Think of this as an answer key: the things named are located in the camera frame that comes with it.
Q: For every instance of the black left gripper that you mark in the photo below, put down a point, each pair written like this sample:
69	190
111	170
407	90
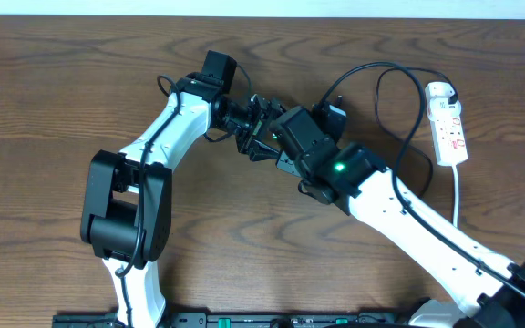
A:
253	126

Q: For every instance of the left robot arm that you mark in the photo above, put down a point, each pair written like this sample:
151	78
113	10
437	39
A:
126	216

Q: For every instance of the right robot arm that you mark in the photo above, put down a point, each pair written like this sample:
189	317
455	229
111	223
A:
487	289

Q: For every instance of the white USB charger adapter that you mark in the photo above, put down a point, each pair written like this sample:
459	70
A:
439	109

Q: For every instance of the white power strip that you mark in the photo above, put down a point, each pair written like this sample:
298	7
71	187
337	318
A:
448	135

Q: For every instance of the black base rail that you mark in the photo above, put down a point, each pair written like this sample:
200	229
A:
204	320

